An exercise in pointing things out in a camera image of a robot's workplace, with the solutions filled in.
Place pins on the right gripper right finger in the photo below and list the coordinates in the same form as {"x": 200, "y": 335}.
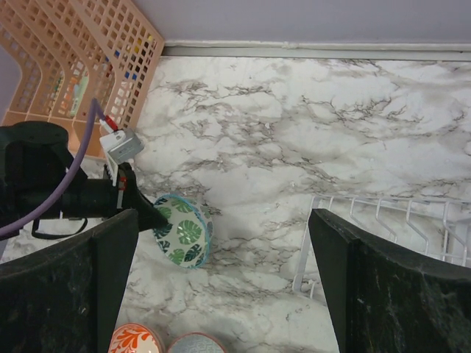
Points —
{"x": 383, "y": 297}

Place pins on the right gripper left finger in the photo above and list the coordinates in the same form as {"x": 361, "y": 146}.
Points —
{"x": 66, "y": 297}

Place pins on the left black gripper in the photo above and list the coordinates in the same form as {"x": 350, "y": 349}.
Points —
{"x": 100, "y": 198}

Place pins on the green leaf pattern bowl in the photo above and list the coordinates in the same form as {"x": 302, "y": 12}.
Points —
{"x": 186, "y": 239}

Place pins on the orange floral bowl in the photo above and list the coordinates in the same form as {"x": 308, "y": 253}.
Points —
{"x": 132, "y": 337}

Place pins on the blue hexagon red-rim bowl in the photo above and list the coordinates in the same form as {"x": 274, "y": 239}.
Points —
{"x": 196, "y": 342}

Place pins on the pink plastic file organizer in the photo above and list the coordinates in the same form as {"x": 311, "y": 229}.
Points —
{"x": 71, "y": 52}

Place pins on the clear wire dish rack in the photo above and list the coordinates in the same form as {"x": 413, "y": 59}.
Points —
{"x": 435, "y": 227}

